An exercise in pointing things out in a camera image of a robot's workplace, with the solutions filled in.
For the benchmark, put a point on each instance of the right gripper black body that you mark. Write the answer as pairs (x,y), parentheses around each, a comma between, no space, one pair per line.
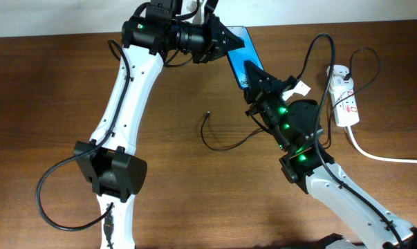
(268,100)

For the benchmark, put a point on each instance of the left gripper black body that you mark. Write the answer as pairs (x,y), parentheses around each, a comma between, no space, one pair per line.
(211,43)

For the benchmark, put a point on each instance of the blue screen Galaxy smartphone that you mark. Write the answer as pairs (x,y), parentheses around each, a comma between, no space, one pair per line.
(238,57)

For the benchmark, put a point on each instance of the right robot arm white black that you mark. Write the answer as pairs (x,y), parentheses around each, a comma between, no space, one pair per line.
(306,163)

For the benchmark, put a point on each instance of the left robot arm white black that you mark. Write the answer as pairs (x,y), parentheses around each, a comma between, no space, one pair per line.
(108,160)

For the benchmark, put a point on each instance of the white USB charger plug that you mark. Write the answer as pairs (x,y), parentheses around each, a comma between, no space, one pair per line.
(339,84)

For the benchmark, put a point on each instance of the white power strip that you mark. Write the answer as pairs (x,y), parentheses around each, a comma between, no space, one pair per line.
(344,106)

